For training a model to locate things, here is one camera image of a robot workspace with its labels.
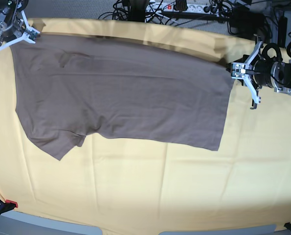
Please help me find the yellow tablecloth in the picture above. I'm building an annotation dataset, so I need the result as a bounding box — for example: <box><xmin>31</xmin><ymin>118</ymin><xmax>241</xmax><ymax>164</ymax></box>
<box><xmin>0</xmin><ymin>17</ymin><xmax>291</xmax><ymax>233</ymax></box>

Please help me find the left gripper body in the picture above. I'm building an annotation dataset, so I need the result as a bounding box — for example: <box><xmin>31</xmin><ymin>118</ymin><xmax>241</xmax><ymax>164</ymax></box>
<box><xmin>253</xmin><ymin>59</ymin><xmax>274</xmax><ymax>87</ymax></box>

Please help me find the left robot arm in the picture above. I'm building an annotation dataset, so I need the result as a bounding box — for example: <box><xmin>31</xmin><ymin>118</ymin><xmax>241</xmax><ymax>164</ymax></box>
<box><xmin>252</xmin><ymin>41</ymin><xmax>291</xmax><ymax>96</ymax></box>

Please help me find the black post right background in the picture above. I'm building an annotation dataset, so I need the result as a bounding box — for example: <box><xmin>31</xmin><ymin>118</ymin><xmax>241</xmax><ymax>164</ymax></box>
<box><xmin>277</xmin><ymin>11</ymin><xmax>288</xmax><ymax>48</ymax></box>

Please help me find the black stand centre background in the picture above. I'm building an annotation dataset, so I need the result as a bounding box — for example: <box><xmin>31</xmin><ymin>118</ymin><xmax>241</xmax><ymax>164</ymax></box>
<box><xmin>128</xmin><ymin>0</ymin><xmax>149</xmax><ymax>22</ymax></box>

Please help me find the white power strip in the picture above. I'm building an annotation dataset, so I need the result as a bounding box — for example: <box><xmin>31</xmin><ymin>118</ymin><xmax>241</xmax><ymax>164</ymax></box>
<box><xmin>146</xmin><ymin>0</ymin><xmax>219</xmax><ymax>15</ymax></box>

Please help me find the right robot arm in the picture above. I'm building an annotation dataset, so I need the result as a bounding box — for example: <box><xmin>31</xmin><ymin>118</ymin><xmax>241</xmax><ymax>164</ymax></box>
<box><xmin>0</xmin><ymin>0</ymin><xmax>29</xmax><ymax>42</ymax></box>

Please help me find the brown T-shirt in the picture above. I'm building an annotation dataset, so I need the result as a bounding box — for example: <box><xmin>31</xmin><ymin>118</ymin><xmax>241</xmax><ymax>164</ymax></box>
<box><xmin>11</xmin><ymin>35</ymin><xmax>233</xmax><ymax>160</ymax></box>

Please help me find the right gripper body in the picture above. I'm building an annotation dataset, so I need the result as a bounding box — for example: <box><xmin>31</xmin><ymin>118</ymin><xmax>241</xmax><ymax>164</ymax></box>
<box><xmin>0</xmin><ymin>18</ymin><xmax>25</xmax><ymax>41</ymax></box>

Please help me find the black power adapter box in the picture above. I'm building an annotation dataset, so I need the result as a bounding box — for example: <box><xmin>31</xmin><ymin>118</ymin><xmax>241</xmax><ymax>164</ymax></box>
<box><xmin>229</xmin><ymin>8</ymin><xmax>266</xmax><ymax>28</ymax></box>

